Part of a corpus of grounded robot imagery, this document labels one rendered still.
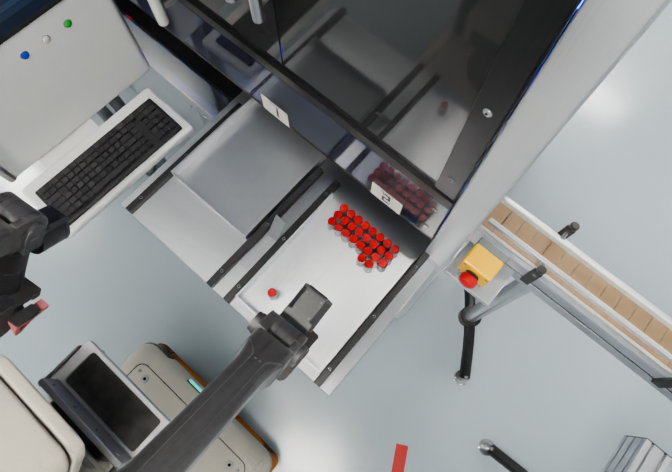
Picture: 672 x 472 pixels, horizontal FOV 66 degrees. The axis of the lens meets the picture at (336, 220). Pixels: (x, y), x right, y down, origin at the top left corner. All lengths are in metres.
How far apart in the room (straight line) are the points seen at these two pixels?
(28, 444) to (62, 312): 1.55
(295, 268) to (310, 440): 0.99
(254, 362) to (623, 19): 0.54
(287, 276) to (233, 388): 0.64
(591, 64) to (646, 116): 2.26
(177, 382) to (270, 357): 1.21
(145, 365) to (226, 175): 0.83
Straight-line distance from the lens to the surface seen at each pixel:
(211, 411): 0.61
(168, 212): 1.35
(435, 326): 2.15
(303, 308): 0.81
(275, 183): 1.32
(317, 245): 1.26
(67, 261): 2.43
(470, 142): 0.79
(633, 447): 1.80
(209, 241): 1.30
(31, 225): 0.90
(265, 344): 0.71
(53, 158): 1.63
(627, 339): 1.34
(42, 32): 1.40
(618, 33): 0.55
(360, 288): 1.24
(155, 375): 1.91
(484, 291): 1.29
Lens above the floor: 2.09
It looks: 71 degrees down
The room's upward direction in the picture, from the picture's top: 1 degrees clockwise
